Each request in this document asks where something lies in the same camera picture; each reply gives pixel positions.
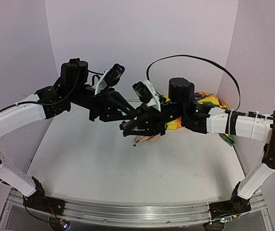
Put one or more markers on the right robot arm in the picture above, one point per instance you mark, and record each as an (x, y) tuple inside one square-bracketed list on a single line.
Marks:
[(216, 120)]

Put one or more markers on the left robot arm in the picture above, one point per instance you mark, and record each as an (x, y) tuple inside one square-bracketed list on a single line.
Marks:
[(70, 88)]

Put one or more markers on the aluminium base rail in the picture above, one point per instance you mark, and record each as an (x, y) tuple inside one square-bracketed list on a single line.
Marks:
[(144, 216)]

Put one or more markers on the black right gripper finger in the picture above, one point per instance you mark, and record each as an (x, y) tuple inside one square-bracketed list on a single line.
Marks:
[(148, 132), (138, 123)]

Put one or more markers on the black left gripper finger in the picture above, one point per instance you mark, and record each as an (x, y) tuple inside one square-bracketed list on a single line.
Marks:
[(121, 103), (117, 114)]

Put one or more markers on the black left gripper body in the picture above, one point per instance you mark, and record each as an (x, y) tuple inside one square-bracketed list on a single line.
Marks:
[(98, 104)]

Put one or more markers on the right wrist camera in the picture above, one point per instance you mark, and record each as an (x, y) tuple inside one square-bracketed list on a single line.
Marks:
[(147, 94)]

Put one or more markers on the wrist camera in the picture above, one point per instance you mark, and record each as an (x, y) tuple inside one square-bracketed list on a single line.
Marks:
[(110, 78), (147, 94)]

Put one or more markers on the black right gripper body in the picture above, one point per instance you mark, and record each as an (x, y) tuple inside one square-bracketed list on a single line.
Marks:
[(160, 122)]

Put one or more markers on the mannequin hand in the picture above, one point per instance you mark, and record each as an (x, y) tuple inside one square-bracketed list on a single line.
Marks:
[(146, 139)]

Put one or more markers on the rainbow striped jacket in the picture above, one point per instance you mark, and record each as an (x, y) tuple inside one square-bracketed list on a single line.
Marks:
[(203, 101)]

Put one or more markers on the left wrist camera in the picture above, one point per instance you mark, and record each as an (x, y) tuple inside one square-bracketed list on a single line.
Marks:
[(110, 78)]

